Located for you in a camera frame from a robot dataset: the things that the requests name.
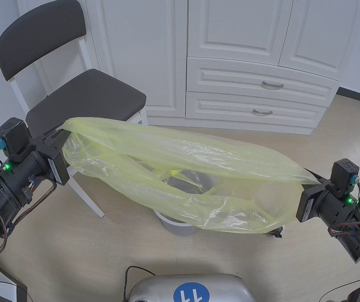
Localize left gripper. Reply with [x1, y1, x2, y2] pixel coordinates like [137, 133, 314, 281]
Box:
[0, 128, 73, 209]

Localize white wardrobe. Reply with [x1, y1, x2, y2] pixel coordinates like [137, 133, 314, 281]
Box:
[14, 0, 360, 136]

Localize black cable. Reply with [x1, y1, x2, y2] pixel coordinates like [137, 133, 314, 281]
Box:
[123, 266, 157, 301]

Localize white chair dark grey cushions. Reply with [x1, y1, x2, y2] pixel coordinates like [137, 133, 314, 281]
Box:
[0, 0, 149, 218]

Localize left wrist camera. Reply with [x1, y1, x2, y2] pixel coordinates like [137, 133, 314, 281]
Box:
[0, 117, 32, 163]

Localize white trash bin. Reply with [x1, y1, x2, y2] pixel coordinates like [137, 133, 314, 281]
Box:
[150, 169, 220, 236]

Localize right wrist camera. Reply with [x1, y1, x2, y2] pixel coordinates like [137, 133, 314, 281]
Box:
[330, 158, 360, 197]

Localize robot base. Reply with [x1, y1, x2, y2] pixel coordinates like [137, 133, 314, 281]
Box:
[129, 273, 258, 302]

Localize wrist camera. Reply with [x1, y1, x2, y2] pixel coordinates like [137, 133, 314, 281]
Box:
[330, 158, 360, 197]
[0, 117, 32, 163]

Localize yellow plastic bag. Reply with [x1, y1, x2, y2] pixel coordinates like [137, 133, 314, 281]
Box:
[61, 117, 320, 234]

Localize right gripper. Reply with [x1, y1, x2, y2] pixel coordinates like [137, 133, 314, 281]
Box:
[296, 168, 357, 228]

